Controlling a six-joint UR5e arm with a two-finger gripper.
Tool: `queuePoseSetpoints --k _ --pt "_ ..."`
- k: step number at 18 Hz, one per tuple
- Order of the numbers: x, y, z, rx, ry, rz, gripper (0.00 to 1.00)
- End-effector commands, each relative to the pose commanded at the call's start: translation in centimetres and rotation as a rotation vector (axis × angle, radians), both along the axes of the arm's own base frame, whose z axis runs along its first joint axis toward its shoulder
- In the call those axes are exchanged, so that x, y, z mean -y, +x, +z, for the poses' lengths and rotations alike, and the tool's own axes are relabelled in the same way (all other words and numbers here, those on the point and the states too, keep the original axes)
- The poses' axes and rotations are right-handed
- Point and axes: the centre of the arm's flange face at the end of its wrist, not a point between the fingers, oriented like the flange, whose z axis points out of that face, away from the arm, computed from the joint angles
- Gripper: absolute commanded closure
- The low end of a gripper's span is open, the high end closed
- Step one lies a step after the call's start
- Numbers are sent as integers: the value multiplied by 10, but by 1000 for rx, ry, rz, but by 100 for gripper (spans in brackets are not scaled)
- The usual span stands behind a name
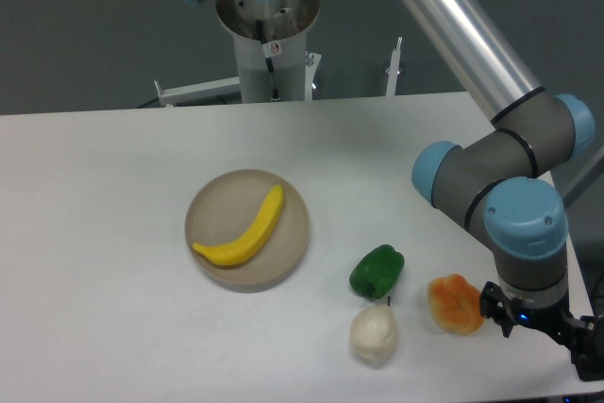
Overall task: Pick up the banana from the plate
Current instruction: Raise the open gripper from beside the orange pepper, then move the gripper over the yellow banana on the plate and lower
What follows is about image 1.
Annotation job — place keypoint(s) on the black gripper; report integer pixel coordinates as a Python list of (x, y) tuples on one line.
[(548, 310)]

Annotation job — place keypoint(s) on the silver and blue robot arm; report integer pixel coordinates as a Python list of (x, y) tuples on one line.
[(493, 188)]

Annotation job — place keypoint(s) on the yellow toy banana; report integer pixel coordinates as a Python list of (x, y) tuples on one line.
[(253, 239)]

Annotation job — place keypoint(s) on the beige round plate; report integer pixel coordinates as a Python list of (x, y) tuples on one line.
[(223, 210)]

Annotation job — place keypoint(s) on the orange toy bell pepper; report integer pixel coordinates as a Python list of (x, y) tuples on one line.
[(454, 304)]

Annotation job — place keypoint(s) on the white toy pear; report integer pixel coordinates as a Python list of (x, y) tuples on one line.
[(373, 335)]

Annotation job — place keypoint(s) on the green toy bell pepper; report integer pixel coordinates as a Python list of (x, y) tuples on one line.
[(377, 273)]

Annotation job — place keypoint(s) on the white right metal bracket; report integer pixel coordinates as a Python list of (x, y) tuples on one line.
[(394, 71)]

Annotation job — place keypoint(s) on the white metal bracket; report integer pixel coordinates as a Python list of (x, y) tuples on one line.
[(394, 71), (199, 94)]

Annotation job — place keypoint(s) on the white left metal bracket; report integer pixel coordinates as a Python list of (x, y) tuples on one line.
[(199, 94)]

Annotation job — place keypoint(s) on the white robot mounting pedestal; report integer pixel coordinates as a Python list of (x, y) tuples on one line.
[(270, 45)]

